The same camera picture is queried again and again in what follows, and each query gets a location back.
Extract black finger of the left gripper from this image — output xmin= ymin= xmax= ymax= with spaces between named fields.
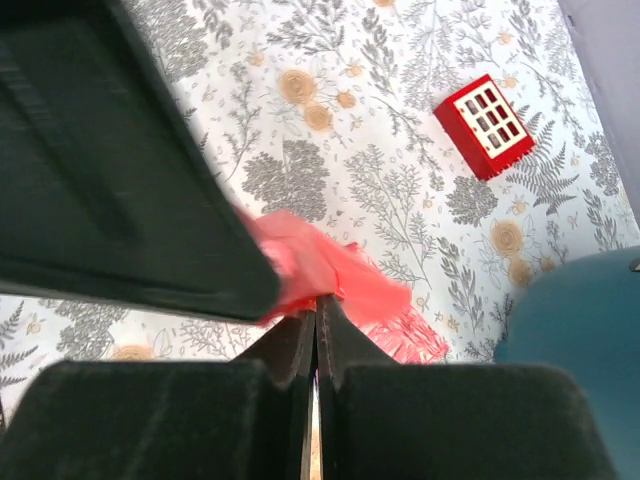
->
xmin=1 ymin=1 xmax=280 ymax=323

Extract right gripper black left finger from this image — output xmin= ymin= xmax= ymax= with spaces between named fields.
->
xmin=1 ymin=312 xmax=315 ymax=479

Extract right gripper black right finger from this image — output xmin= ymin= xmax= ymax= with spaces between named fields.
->
xmin=316 ymin=297 xmax=617 ymax=479

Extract red plastic trash bag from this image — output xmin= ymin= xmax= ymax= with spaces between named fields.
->
xmin=237 ymin=210 xmax=449 ymax=364

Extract teal plastic trash bin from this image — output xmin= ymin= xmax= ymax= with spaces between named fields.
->
xmin=494 ymin=247 xmax=639 ymax=479

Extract floral patterned table mat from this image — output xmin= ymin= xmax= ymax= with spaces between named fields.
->
xmin=0 ymin=0 xmax=640 ymax=401

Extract red white window toy block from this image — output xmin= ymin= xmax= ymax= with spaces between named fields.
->
xmin=434 ymin=74 xmax=535 ymax=181

